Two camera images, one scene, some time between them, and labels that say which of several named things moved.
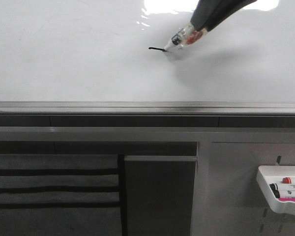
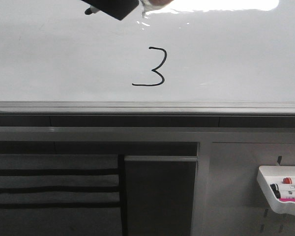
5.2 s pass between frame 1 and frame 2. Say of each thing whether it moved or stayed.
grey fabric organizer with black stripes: stayed
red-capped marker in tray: stayed
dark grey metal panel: stayed
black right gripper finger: moved
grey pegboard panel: stayed
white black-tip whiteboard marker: moved
